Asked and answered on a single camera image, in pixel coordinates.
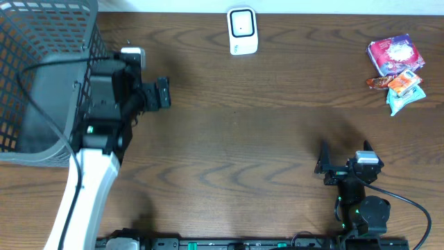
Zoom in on teal snack packet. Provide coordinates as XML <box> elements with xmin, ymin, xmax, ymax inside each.
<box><xmin>386</xmin><ymin>85</ymin><xmax>427</xmax><ymax>117</ymax></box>

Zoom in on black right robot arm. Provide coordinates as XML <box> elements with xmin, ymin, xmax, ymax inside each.
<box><xmin>314</xmin><ymin>141</ymin><xmax>391</xmax><ymax>238</ymax></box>

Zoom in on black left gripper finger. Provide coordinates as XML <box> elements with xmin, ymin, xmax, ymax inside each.
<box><xmin>157</xmin><ymin>77</ymin><xmax>171</xmax><ymax>108</ymax></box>
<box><xmin>142</xmin><ymin>83</ymin><xmax>160</xmax><ymax>112</ymax></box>

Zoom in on black left camera cable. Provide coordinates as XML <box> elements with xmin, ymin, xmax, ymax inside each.
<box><xmin>17</xmin><ymin>57</ymin><xmax>128</xmax><ymax>250</ymax></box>

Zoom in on black camera cable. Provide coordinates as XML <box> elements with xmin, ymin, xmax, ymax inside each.
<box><xmin>353</xmin><ymin>173</ymin><xmax>433</xmax><ymax>250</ymax></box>
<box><xmin>17</xmin><ymin>57</ymin><xmax>128</xmax><ymax>250</ymax></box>

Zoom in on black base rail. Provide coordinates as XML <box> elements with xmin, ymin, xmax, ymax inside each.
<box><xmin>93</xmin><ymin>228</ymin><xmax>409</xmax><ymax>250</ymax></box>

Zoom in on dark grey plastic basket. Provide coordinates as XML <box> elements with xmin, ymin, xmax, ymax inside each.
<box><xmin>1</xmin><ymin>0</ymin><xmax>107</xmax><ymax>167</ymax></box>

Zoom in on red purple snack package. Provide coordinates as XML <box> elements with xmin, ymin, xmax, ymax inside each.
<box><xmin>366</xmin><ymin>34</ymin><xmax>425</xmax><ymax>76</ymax></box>

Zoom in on orange tissue pack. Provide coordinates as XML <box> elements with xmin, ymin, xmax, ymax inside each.
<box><xmin>388</xmin><ymin>69</ymin><xmax>422</xmax><ymax>97</ymax></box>

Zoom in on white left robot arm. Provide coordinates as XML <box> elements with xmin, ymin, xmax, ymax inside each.
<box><xmin>44</xmin><ymin>66</ymin><xmax>171</xmax><ymax>249</ymax></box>

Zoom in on dark red snack packet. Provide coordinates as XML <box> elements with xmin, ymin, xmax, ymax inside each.
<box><xmin>366</xmin><ymin>75</ymin><xmax>396</xmax><ymax>90</ymax></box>

